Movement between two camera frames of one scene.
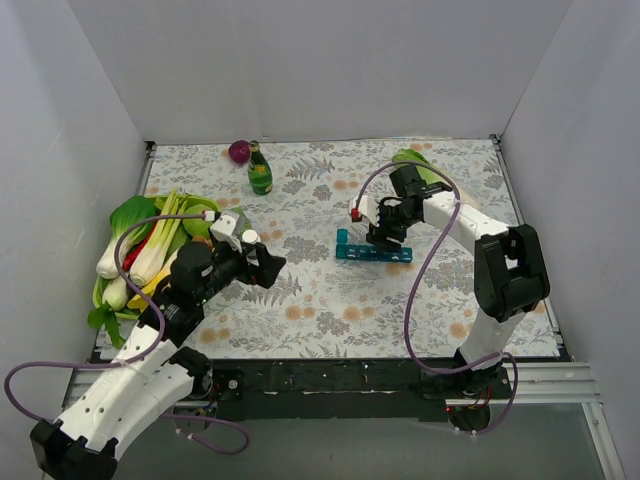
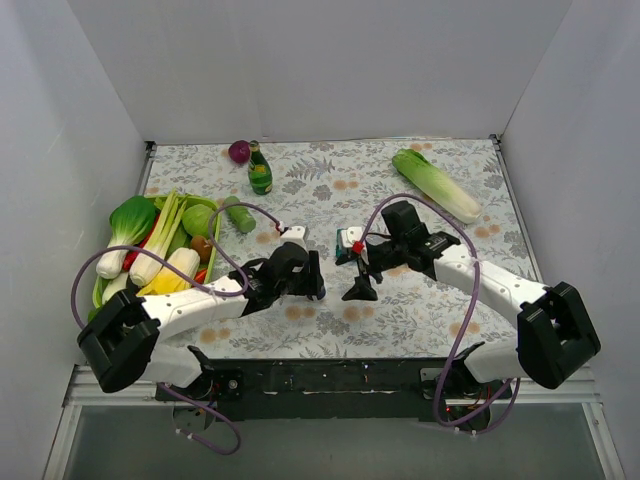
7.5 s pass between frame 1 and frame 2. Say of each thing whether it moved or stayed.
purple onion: stayed
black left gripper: moved
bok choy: stayed
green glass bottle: stayed
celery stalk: stayed
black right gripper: moved
